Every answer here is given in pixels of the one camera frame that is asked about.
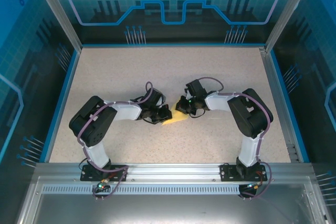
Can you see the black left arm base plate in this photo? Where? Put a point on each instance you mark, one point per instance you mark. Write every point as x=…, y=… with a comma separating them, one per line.
x=85, y=176

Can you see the aluminium side rail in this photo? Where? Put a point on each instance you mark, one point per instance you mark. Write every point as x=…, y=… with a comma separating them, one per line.
x=278, y=103

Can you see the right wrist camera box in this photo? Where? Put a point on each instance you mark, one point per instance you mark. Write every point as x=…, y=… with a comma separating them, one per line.
x=187, y=91

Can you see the yellow cloth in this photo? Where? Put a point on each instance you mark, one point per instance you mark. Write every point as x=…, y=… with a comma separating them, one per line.
x=176, y=119

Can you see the aluminium frame post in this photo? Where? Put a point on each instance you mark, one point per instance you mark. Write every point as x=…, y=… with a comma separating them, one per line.
x=56, y=11
x=288, y=11

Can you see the blue table edge strip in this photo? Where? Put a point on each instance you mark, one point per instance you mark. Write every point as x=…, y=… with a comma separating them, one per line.
x=291, y=108
x=60, y=108

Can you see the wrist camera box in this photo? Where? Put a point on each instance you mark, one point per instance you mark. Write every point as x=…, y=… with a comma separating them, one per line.
x=187, y=91
x=164, y=98

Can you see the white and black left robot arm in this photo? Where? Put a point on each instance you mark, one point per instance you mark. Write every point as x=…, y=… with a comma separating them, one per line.
x=126, y=111

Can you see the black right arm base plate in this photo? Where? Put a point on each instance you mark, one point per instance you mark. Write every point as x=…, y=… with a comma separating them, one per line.
x=226, y=173

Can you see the silver metal front tray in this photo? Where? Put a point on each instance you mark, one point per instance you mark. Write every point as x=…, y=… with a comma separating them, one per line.
x=168, y=209

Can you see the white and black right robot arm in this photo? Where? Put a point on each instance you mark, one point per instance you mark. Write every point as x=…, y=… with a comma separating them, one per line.
x=218, y=102

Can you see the aluminium mounting rail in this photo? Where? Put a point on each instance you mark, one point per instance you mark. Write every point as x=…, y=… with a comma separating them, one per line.
x=173, y=171

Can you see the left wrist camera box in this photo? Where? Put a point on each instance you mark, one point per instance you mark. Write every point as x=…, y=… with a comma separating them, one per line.
x=164, y=98

